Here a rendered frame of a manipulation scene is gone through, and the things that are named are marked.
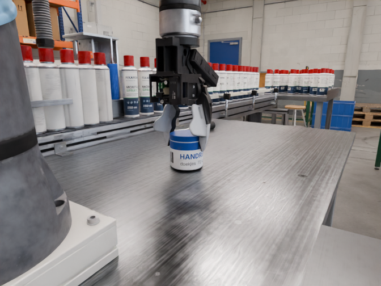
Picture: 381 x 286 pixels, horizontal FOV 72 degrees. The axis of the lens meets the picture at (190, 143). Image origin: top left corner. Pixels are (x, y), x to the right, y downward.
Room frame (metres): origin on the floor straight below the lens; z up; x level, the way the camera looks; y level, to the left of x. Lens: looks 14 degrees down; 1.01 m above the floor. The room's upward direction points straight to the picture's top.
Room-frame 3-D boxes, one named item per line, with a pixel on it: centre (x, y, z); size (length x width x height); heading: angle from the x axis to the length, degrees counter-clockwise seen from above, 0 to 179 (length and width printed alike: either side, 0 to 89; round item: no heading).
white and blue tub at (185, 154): (0.54, 0.01, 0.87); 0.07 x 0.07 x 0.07
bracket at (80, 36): (0.91, 0.32, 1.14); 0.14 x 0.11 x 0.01; 146
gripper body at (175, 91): (0.51, 0.02, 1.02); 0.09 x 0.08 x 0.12; 149
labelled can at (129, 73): (0.91, 0.20, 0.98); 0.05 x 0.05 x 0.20
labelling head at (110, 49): (0.91, 0.32, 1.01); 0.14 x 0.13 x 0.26; 146
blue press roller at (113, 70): (0.91, 0.26, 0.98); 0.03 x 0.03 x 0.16
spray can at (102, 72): (0.82, 0.27, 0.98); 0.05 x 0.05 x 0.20
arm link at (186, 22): (0.52, 0.02, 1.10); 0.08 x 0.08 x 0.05
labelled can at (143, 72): (0.97, 0.16, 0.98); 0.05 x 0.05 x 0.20
